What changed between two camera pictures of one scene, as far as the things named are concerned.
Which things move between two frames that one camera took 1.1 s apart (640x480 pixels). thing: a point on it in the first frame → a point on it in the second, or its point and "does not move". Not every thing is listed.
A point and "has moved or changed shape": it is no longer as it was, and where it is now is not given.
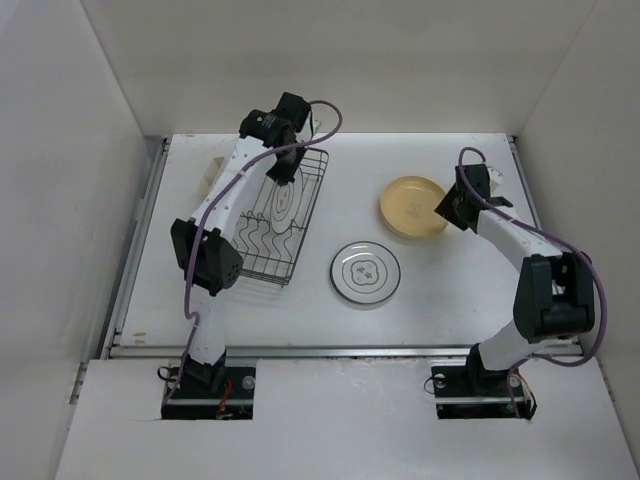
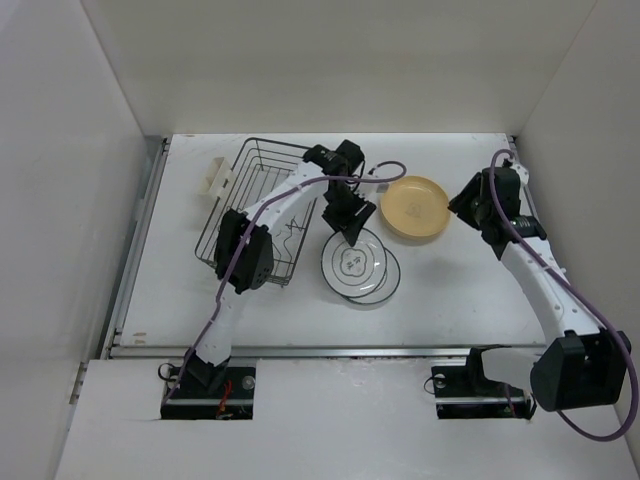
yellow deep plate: (408, 204) does not move
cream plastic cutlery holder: (211, 175) does not move
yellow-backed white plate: (286, 203) has moved or changed shape
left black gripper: (284, 175) → (338, 222)
